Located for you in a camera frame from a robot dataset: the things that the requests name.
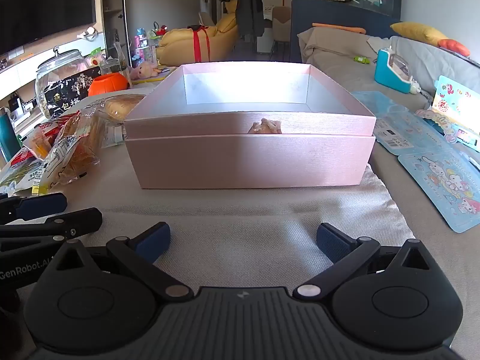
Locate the teal water bottle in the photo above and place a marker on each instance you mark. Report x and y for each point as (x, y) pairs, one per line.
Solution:
(6, 135)

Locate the colourful cartoon card pack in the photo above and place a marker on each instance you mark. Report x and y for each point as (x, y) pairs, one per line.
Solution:
(455, 108)

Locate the black television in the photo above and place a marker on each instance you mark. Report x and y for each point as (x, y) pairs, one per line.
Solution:
(41, 3)

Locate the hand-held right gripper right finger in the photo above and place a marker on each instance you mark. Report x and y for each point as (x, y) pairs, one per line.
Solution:
(333, 243)

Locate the pink plush toy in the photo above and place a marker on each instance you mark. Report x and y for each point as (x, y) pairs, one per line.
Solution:
(142, 71)

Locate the orange cushion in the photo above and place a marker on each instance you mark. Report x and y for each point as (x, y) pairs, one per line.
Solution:
(455, 47)

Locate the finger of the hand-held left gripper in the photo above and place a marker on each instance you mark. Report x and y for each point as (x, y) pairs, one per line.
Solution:
(80, 223)
(41, 205)

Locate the white woven cloth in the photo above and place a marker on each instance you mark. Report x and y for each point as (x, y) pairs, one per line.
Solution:
(243, 217)

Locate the light blue sticker card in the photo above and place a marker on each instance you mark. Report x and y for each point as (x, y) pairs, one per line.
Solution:
(405, 127)

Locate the black tree print snack bag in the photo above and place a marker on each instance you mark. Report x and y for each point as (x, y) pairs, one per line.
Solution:
(73, 90)

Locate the cartoon rabbit sticker card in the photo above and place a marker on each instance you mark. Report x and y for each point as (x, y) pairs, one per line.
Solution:
(442, 191)

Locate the dark blue cabinet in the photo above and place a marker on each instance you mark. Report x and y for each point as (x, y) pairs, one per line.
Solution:
(303, 18)

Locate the cracker packet with red end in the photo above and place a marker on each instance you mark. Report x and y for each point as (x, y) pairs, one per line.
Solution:
(77, 146)

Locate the glass jar with lid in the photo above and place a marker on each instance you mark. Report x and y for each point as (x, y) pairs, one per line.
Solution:
(56, 65)

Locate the red snack bag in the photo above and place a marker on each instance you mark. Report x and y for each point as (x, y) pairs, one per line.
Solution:
(28, 155)

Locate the dark hanging jacket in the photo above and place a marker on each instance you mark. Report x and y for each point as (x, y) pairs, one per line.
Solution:
(247, 7)

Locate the small green toy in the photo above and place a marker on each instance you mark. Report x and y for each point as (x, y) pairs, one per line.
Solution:
(362, 59)

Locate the yellow sofa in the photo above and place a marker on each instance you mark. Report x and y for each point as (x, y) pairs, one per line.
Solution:
(180, 45)

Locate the green snack packet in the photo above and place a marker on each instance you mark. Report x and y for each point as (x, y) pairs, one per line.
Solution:
(18, 178)

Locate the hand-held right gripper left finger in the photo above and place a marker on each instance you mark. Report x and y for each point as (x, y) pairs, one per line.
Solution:
(153, 243)

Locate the orange carrot pillow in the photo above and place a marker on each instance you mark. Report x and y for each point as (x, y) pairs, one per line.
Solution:
(337, 28)

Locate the pink gift box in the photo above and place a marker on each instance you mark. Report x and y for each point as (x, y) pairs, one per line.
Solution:
(210, 123)

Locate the red ribbon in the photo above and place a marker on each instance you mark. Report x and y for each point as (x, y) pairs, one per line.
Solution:
(201, 43)

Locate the large bread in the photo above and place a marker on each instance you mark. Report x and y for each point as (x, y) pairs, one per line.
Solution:
(120, 107)

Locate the orange pumpkin bucket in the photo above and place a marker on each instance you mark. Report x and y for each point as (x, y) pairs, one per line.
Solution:
(108, 84)

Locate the yellow cushion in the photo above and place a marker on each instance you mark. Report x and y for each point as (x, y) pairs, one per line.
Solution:
(420, 33)

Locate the beige dining chair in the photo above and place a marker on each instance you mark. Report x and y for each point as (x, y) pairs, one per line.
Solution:
(281, 26)

